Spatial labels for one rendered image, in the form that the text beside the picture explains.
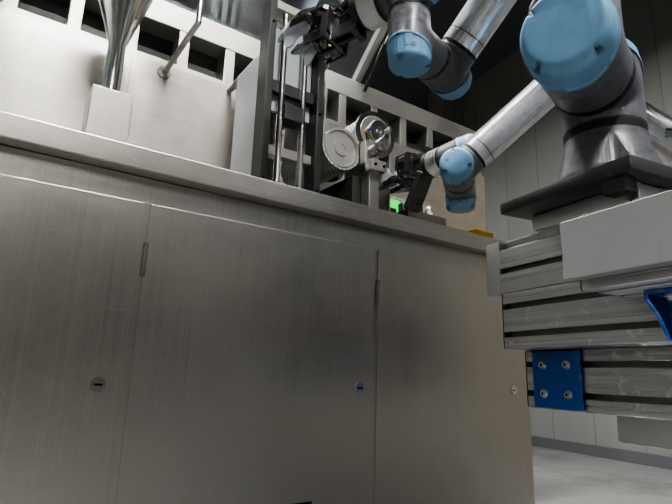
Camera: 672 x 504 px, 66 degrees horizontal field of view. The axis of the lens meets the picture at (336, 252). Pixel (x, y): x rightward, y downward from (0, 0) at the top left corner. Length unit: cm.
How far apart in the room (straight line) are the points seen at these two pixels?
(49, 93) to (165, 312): 87
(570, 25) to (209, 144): 118
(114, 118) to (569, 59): 97
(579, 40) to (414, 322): 68
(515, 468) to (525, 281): 68
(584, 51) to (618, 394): 45
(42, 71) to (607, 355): 146
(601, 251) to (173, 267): 64
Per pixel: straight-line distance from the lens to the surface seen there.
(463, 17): 107
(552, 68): 76
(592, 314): 78
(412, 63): 94
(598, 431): 464
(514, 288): 88
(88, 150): 91
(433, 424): 123
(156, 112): 167
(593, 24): 76
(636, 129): 87
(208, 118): 172
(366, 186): 148
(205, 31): 186
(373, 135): 157
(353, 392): 108
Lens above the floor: 55
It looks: 13 degrees up
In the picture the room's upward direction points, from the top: 2 degrees clockwise
